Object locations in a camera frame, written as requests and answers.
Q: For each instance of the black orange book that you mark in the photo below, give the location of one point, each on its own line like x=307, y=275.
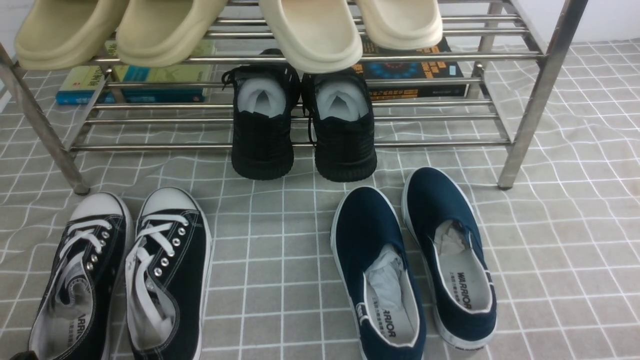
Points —
x=420, y=72

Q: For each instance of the cream slipper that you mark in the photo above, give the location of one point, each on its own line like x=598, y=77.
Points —
x=402, y=24
x=315, y=36

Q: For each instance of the navy slip-on shoe left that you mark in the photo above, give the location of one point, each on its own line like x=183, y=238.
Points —
x=369, y=252

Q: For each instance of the green blue book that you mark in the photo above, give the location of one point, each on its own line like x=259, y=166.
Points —
x=82, y=81

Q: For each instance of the black knit sneaker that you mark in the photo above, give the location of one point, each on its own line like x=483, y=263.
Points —
x=343, y=123
x=264, y=96

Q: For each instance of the black knit sneaker right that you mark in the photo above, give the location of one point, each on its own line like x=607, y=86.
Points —
x=343, y=123

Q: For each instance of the navy slip-on shoe right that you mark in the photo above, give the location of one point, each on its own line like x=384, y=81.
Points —
x=441, y=221

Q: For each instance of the grey checked floor cloth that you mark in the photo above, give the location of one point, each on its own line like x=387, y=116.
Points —
x=562, y=245

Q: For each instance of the navy slip-on shoe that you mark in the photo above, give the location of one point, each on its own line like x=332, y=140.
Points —
x=441, y=221
x=369, y=252

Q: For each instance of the cream slipper far right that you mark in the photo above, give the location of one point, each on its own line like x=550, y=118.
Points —
x=402, y=24

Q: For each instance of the beige slipper far left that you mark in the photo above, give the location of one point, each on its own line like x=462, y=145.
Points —
x=63, y=34

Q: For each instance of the black knit sneaker left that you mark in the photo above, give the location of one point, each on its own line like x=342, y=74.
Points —
x=264, y=96

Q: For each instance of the black canvas sneaker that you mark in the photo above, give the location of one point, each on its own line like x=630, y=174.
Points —
x=74, y=317
x=166, y=277

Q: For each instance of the stainless steel shoe rack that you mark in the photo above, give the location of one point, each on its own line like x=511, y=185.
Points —
x=504, y=37

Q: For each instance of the beige slipper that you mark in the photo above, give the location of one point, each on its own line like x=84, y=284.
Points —
x=63, y=34
x=161, y=33

